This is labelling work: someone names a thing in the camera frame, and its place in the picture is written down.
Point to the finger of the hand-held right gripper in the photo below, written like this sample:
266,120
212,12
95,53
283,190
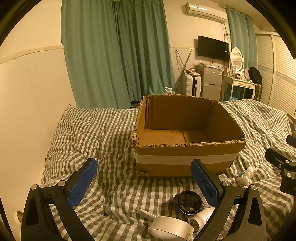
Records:
276,157
291,140

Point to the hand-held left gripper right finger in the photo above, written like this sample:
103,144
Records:
205,185

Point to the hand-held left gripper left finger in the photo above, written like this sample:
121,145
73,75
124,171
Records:
83,183

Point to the black round lid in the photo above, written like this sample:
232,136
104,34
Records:
187,201

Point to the small white plush toy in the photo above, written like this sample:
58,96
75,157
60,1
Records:
246,176

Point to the white tape roll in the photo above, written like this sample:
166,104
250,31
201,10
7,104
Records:
170,226

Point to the white tube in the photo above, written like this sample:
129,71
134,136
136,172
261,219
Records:
146,213

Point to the cardboard box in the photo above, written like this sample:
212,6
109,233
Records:
175,111

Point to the grey checked bed cover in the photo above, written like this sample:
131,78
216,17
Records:
92,129

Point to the white louvred wardrobe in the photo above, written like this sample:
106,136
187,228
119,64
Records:
281,76

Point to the black backpack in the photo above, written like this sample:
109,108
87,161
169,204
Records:
255,75

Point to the white dressing table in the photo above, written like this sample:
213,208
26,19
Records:
240,83

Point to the white oval mirror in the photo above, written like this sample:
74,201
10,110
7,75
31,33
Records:
237,58

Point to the small silver fridge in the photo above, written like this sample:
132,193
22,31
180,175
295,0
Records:
211,81

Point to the white suitcase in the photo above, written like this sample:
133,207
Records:
187,84

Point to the narrow green curtain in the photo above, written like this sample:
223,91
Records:
241,32

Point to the white air conditioner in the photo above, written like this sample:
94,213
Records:
204,11

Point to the black wall television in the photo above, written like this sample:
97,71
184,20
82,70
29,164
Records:
212,47

